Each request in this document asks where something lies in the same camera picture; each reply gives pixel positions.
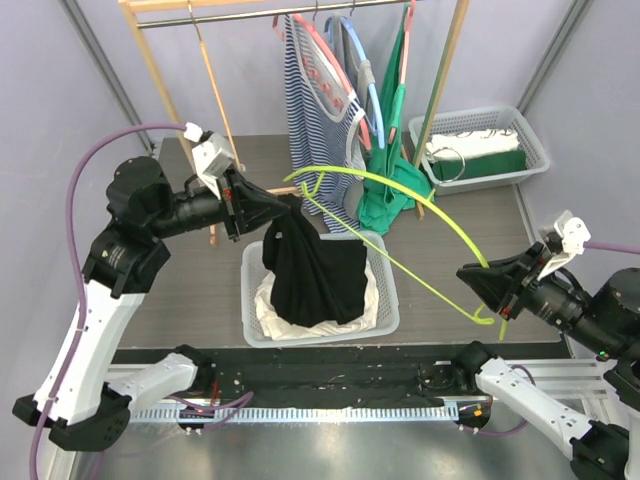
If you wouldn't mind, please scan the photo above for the wooden clothes rack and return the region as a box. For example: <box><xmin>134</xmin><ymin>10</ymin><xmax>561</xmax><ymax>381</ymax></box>
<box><xmin>117</xmin><ymin>0</ymin><xmax>471</xmax><ymax>246</ymax></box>

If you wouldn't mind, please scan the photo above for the white slotted cable duct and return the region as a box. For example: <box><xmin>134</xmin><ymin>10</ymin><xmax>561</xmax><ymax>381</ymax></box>
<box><xmin>130</xmin><ymin>402</ymin><xmax>459</xmax><ymax>425</ymax></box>

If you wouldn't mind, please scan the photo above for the white perforated basket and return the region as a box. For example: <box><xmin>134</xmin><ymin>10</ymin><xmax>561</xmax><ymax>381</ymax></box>
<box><xmin>241</xmin><ymin>230</ymin><xmax>400</xmax><ymax>348</ymax></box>
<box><xmin>421</xmin><ymin>106</ymin><xmax>551</xmax><ymax>196</ymax></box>

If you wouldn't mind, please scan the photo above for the folded white garment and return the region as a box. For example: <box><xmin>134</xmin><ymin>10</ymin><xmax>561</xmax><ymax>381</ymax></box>
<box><xmin>426</xmin><ymin>129</ymin><xmax>520</xmax><ymax>162</ymax></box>

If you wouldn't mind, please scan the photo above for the lime green hanger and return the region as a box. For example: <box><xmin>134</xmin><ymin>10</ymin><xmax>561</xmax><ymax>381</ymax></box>
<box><xmin>282</xmin><ymin>147</ymin><xmax>510</xmax><ymax>342</ymax></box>

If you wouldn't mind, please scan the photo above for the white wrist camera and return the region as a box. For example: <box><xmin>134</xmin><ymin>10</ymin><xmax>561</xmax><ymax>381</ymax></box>
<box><xmin>184</xmin><ymin>122</ymin><xmax>235</xmax><ymax>200</ymax></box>
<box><xmin>537</xmin><ymin>210</ymin><xmax>591</xmax><ymax>280</ymax></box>

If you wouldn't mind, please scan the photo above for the folded green garment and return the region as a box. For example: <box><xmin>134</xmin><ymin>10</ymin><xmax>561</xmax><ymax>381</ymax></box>
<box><xmin>431</xmin><ymin>150</ymin><xmax>526</xmax><ymax>181</ymax></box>

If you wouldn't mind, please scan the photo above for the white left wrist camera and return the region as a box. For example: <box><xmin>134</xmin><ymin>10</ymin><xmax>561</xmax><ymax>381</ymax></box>
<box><xmin>184</xmin><ymin>122</ymin><xmax>235</xmax><ymax>200</ymax></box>

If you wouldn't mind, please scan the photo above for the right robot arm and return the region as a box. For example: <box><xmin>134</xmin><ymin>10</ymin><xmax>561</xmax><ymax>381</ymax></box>
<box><xmin>451</xmin><ymin>240</ymin><xmax>639</xmax><ymax>479</ymax></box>

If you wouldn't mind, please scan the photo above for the grey tank top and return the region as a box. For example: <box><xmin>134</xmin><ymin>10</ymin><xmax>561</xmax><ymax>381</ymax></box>
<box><xmin>325</xmin><ymin>15</ymin><xmax>375</xmax><ymax>106</ymax></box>

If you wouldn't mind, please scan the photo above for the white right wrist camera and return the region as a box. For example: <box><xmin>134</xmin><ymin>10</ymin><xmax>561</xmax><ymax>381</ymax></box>
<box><xmin>537</xmin><ymin>210</ymin><xmax>591</xmax><ymax>280</ymax></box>

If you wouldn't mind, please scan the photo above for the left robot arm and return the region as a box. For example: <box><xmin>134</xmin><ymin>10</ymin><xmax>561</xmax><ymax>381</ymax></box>
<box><xmin>12</xmin><ymin>156</ymin><xmax>290</xmax><ymax>452</ymax></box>

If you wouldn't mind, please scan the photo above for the black tank top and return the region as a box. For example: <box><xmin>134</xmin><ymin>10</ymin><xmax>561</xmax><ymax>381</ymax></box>
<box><xmin>262</xmin><ymin>194</ymin><xmax>367</xmax><ymax>327</ymax></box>

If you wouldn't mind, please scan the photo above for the white perforated back basket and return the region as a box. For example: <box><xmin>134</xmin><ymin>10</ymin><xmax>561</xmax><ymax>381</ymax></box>
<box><xmin>421</xmin><ymin>106</ymin><xmax>551</xmax><ymax>196</ymax></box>

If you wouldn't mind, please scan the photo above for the blue hanger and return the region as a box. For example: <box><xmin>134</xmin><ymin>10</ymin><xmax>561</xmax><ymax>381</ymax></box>
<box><xmin>324</xmin><ymin>15</ymin><xmax>385</xmax><ymax>148</ymax></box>

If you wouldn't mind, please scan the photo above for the yellow velvet hanger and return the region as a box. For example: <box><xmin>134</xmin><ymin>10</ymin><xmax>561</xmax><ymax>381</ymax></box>
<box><xmin>187</xmin><ymin>0</ymin><xmax>246</xmax><ymax>173</ymax></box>

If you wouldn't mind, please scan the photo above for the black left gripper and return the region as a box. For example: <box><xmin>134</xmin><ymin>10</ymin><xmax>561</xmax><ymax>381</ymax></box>
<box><xmin>148</xmin><ymin>164</ymin><xmax>291</xmax><ymax>243</ymax></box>

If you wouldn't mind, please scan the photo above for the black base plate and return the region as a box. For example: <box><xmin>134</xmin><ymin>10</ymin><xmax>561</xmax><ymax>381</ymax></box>
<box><xmin>112</xmin><ymin>342</ymin><xmax>574</xmax><ymax>409</ymax></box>

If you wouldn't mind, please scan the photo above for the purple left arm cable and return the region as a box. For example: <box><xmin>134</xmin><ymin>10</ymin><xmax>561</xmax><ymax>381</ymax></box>
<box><xmin>27</xmin><ymin>122</ymin><xmax>256</xmax><ymax>480</ymax></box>

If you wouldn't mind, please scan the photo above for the green tank top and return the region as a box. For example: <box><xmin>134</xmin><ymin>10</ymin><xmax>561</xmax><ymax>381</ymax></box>
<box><xmin>357</xmin><ymin>17</ymin><xmax>436</xmax><ymax>236</ymax></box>

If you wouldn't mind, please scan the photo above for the white perforated front basket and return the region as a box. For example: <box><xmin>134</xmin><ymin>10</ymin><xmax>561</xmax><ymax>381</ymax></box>
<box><xmin>241</xmin><ymin>230</ymin><xmax>400</xmax><ymax>348</ymax></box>

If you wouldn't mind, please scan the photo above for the blue white striped tank top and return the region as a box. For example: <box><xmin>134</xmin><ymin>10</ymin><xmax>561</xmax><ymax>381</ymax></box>
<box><xmin>283</xmin><ymin>12</ymin><xmax>367</xmax><ymax>234</ymax></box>

